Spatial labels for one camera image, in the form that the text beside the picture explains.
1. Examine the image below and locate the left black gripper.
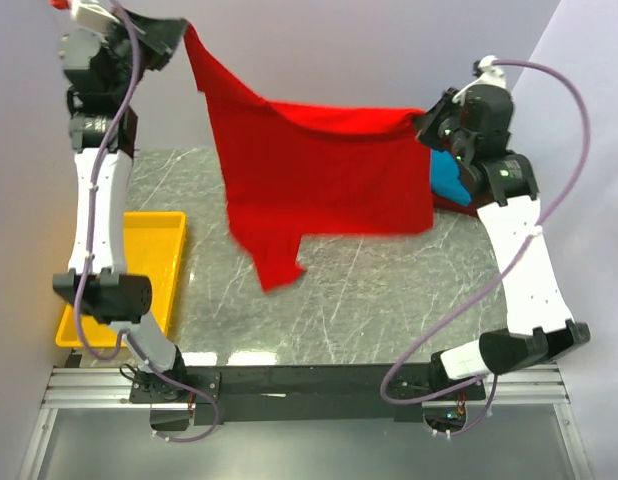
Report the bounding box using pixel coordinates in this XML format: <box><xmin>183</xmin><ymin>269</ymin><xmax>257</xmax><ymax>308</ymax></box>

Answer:
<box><xmin>99</xmin><ymin>3</ymin><xmax>186</xmax><ymax>104</ymax></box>

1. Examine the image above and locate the bright red t-shirt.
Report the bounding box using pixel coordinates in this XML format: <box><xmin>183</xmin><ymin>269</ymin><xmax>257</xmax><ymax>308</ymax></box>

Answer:
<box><xmin>184</xmin><ymin>28</ymin><xmax>434</xmax><ymax>292</ymax></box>

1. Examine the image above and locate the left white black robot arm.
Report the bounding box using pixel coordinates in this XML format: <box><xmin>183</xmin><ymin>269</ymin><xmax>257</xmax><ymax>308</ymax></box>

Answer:
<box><xmin>52</xmin><ymin>7</ymin><xmax>189</xmax><ymax>402</ymax></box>

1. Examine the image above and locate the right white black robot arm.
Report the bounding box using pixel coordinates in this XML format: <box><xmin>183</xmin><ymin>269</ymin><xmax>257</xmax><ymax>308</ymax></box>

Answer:
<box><xmin>414</xmin><ymin>84</ymin><xmax>591</xmax><ymax>399</ymax></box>

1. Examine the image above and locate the folded blue t-shirt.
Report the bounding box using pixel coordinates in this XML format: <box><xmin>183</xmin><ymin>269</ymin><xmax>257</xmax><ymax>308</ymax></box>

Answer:
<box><xmin>430</xmin><ymin>150</ymin><xmax>472</xmax><ymax>207</ymax></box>

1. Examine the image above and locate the folded dark red t-shirt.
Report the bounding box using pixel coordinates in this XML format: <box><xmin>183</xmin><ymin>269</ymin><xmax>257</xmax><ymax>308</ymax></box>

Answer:
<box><xmin>433</xmin><ymin>196</ymin><xmax>478</xmax><ymax>218</ymax></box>

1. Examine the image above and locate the yellow plastic tray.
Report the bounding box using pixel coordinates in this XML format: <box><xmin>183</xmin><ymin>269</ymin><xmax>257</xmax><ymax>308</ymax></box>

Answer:
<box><xmin>55</xmin><ymin>211</ymin><xmax>188</xmax><ymax>350</ymax></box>

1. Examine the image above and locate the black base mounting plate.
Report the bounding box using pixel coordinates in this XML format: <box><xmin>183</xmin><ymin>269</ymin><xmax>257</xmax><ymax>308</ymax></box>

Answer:
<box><xmin>119</xmin><ymin>363</ymin><xmax>487</xmax><ymax>432</ymax></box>

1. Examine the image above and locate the aluminium extrusion rail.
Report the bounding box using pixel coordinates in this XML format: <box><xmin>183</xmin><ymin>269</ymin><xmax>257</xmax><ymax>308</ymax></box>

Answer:
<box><xmin>42</xmin><ymin>364</ymin><xmax>570</xmax><ymax>409</ymax></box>

